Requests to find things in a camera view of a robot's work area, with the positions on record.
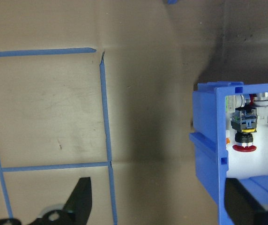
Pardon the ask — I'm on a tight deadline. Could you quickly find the blue plastic switch bin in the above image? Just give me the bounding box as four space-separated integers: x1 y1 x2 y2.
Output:
189 81 268 225

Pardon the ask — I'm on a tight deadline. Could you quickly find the white foam liner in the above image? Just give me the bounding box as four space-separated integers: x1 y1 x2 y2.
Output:
225 93 268 179

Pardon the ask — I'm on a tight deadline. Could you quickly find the red mushroom push button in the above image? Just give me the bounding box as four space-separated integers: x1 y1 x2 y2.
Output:
231 106 258 152

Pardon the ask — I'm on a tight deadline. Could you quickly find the green terminal block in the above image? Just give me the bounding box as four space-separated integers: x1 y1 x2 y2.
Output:
225 95 242 111

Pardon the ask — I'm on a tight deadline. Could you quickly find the white silver switch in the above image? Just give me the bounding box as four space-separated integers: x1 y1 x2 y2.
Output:
251 91 268 127

